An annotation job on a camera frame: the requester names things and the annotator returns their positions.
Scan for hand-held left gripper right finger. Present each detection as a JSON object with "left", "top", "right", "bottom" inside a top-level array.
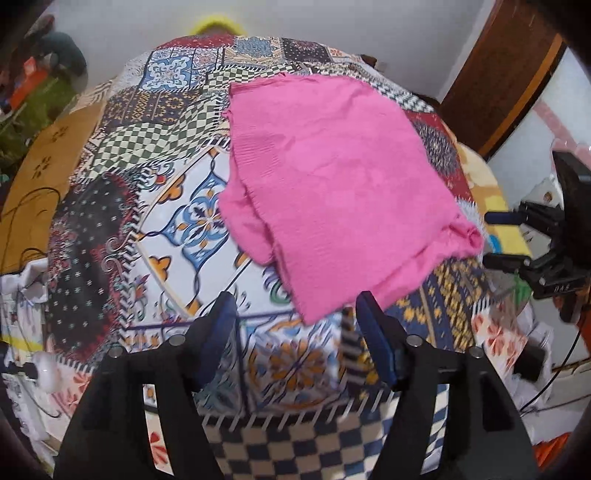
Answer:
[{"left": 355, "top": 291, "right": 541, "bottom": 480}]

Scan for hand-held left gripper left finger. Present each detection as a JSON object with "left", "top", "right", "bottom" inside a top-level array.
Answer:
[{"left": 54, "top": 291, "right": 241, "bottom": 480}]

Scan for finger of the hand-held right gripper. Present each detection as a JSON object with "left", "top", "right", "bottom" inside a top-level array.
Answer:
[
  {"left": 482, "top": 254, "right": 541, "bottom": 283},
  {"left": 485, "top": 210, "right": 522, "bottom": 226}
]

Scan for pink button shirt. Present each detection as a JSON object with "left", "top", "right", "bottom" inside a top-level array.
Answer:
[{"left": 218, "top": 73, "right": 485, "bottom": 326}]

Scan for white sliding wardrobe door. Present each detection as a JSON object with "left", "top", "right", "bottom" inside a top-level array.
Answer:
[{"left": 487, "top": 46, "right": 591, "bottom": 195}]

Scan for brown wooden door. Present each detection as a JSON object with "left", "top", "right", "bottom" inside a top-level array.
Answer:
[{"left": 438, "top": 0, "right": 566, "bottom": 160}]

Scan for patchwork printed blanket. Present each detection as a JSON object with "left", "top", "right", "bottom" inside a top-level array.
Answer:
[{"left": 44, "top": 34, "right": 532, "bottom": 480}]

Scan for pile of white papers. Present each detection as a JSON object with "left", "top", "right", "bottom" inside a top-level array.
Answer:
[{"left": 0, "top": 263, "right": 65, "bottom": 462}]

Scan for yellow wooden lap board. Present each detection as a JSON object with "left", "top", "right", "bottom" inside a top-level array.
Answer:
[{"left": 0, "top": 97, "right": 107, "bottom": 273}]

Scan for green fabric basket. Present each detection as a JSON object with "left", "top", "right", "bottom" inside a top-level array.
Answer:
[{"left": 0, "top": 69, "right": 77, "bottom": 153}]

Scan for dark green jacket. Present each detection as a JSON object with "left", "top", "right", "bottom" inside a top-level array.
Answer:
[{"left": 39, "top": 31, "right": 88, "bottom": 88}]

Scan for orange box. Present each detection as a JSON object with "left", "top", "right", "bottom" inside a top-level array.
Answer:
[{"left": 9, "top": 55, "right": 49, "bottom": 107}]

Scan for black cable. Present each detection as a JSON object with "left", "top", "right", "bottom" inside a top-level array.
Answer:
[{"left": 0, "top": 185, "right": 61, "bottom": 273}]

